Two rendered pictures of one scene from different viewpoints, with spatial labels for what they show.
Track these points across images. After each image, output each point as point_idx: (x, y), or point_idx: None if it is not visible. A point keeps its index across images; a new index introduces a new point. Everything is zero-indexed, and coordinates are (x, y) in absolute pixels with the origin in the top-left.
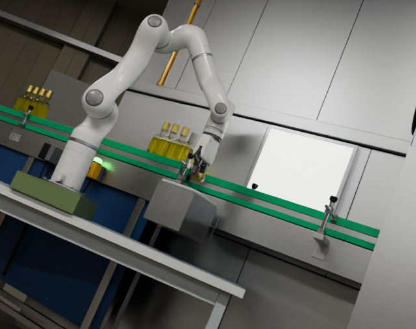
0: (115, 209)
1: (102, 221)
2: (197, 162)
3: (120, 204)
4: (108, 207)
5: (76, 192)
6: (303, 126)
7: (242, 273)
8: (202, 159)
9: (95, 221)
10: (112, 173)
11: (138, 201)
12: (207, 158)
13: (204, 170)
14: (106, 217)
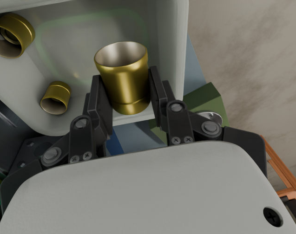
0: (111, 143)
1: (114, 134)
2: (201, 117)
3: (110, 148)
4: (114, 148)
5: (221, 99)
6: None
7: None
8: (188, 142)
9: (116, 137)
10: None
11: (106, 143)
12: (147, 170)
13: (91, 120)
14: (114, 138)
